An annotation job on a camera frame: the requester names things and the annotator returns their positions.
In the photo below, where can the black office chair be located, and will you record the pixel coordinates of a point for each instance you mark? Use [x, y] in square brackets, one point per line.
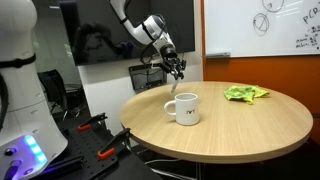
[53, 88]

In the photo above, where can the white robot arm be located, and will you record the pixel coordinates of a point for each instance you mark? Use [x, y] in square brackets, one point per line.
[25, 100]

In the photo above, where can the whiteboard with drawings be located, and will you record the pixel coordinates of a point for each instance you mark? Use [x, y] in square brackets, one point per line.
[263, 26]

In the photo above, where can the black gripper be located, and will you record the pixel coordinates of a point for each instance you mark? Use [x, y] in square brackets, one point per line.
[170, 60]

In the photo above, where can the black orange spring clamp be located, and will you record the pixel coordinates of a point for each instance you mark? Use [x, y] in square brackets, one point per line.
[113, 144]
[92, 120]

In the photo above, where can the white ceramic mug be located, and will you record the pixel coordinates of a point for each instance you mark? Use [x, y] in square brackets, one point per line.
[186, 108]

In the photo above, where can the yellow green cloth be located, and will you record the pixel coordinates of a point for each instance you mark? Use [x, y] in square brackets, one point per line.
[244, 92]

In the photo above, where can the round wooden table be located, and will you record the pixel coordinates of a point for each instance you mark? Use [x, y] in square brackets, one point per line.
[216, 123]

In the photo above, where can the black perforated mounting board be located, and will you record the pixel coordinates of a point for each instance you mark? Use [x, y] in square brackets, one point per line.
[88, 151]

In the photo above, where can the black wall television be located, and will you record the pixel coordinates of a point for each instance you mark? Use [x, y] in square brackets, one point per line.
[100, 33]

